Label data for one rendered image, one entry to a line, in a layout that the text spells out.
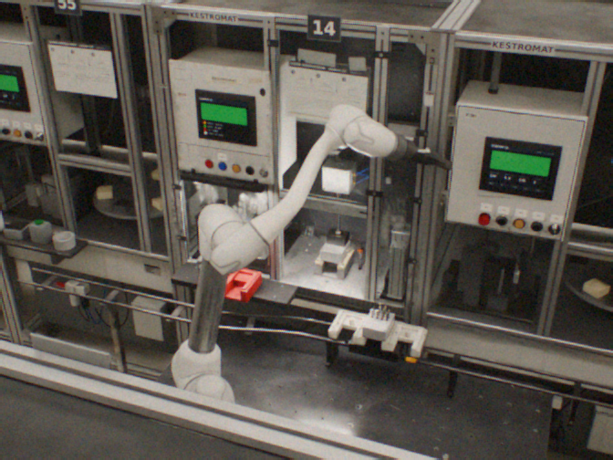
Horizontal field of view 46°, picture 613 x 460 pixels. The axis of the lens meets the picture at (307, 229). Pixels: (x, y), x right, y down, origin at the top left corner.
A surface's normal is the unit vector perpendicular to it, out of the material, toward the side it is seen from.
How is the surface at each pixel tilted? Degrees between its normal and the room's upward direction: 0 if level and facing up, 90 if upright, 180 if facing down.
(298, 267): 0
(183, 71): 90
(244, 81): 90
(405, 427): 0
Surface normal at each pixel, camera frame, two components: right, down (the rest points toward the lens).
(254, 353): 0.00, -0.86
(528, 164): -0.35, 0.47
